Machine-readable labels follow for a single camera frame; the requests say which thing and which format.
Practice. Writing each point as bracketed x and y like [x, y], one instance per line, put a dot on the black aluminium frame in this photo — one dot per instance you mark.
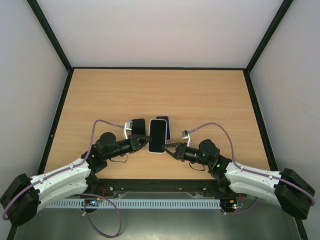
[284, 7]

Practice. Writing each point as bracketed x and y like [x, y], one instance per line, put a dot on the black front mounting rail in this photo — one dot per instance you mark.
[210, 188]

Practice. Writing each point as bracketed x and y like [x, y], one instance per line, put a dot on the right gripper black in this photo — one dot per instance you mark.
[179, 151]

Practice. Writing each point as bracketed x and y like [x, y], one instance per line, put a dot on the silver white phone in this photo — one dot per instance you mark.
[168, 125]

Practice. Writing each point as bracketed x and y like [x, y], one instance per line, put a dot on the lilac phone case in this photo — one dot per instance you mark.
[169, 125]

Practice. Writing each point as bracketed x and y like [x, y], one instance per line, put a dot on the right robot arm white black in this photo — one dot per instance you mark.
[295, 200]

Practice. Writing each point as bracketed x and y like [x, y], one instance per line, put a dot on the blue phone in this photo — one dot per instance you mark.
[138, 127]

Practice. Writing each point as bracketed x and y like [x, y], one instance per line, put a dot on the light blue slotted cable duct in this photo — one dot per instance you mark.
[202, 204]

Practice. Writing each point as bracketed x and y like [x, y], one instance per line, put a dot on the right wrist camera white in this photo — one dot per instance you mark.
[186, 137]

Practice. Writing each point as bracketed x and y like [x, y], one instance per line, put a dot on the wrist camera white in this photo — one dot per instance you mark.
[186, 137]
[127, 128]

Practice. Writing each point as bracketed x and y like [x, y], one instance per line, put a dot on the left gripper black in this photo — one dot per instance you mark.
[134, 143]

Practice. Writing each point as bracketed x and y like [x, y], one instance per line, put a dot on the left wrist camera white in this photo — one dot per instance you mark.
[127, 128]

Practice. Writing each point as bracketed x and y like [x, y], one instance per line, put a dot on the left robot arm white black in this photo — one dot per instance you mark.
[26, 196]

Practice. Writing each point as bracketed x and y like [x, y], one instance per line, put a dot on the black phone case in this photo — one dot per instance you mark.
[145, 125]

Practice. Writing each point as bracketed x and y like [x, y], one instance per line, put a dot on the dark blue phone screen up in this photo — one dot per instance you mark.
[157, 136]

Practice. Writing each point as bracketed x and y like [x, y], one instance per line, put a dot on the clear phone case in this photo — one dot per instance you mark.
[149, 135]

